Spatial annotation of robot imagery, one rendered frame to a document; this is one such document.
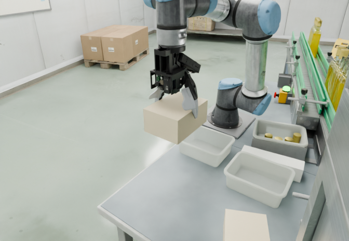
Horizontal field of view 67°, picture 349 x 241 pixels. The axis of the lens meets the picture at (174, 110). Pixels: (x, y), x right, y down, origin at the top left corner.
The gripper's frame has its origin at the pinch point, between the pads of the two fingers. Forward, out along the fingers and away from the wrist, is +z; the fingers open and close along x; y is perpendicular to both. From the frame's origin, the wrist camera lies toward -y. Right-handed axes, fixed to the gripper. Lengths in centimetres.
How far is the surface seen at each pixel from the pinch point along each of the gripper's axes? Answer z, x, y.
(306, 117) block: 23, 27, -65
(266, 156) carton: 29.6, 20.1, -34.7
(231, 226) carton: 27.7, 23.1, 5.9
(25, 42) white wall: 50, -352, -126
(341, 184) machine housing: -15, 42, 28
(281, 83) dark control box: 33, 0, -128
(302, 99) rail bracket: 15, 24, -64
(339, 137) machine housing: -17.8, 40.6, 22.4
